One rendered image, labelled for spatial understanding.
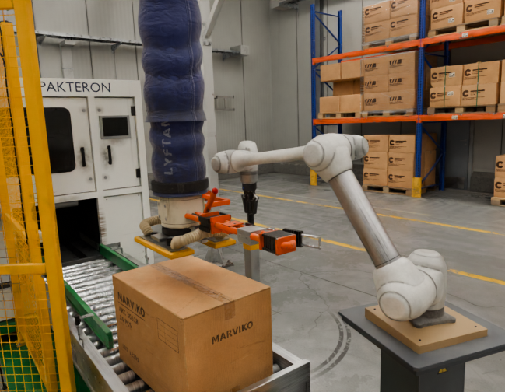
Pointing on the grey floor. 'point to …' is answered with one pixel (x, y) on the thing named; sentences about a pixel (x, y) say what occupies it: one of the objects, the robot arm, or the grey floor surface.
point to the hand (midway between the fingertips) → (250, 221)
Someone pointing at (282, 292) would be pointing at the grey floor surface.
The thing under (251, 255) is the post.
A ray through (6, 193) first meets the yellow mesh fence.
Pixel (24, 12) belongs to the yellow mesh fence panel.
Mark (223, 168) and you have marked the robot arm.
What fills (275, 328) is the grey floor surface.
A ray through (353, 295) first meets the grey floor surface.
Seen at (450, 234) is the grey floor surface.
